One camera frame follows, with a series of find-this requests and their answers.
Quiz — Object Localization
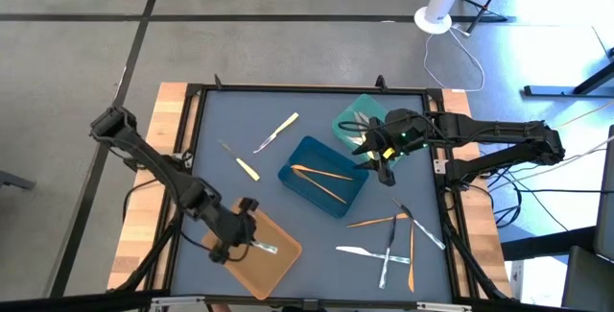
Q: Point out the teal green plastic bin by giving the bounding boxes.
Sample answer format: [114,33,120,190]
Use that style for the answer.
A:
[331,92,402,169]

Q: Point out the silver aluminium extrusion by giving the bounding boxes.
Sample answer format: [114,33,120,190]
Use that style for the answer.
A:
[151,295,206,311]
[415,301,474,312]

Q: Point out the white fan cable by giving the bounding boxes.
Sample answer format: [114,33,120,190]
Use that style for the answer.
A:
[422,26,486,94]

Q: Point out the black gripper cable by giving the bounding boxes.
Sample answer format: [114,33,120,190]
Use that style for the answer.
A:
[337,118,380,134]
[180,231,251,263]

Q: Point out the grey cabinet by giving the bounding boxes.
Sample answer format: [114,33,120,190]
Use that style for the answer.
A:
[560,124,614,312]

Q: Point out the orange plastic bin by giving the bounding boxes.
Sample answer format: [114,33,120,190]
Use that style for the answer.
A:
[201,197,303,301]

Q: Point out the black power cable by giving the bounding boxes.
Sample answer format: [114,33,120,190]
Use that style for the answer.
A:
[512,185,614,196]

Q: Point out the grey-blue table mat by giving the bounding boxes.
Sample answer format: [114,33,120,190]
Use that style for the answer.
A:
[170,89,455,303]

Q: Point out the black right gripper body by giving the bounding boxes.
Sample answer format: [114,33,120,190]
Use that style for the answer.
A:
[373,108,433,159]

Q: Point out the black desk base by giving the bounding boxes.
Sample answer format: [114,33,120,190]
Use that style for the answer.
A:
[522,60,614,98]

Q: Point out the black tripod stand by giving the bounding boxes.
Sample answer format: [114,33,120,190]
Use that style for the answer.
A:
[460,0,517,35]

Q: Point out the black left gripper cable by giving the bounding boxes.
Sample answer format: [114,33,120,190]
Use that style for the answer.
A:
[180,231,251,263]

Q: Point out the black floor beam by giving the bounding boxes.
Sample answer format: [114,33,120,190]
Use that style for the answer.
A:
[501,225,596,262]

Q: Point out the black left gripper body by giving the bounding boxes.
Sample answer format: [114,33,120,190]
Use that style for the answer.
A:
[208,197,260,264]

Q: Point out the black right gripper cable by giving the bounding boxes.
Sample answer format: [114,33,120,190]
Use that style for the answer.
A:
[337,118,380,134]

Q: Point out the silver cutlery yellow handle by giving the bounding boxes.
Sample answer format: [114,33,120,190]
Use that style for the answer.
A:
[216,140,262,182]
[353,108,380,133]

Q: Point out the dark blue plastic bin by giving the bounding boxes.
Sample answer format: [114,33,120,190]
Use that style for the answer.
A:
[276,134,370,220]

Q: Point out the grey furniture foot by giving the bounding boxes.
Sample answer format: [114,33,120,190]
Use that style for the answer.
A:
[0,169,37,192]

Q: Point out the black floor cable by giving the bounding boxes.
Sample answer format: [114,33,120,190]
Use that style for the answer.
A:
[122,177,169,223]

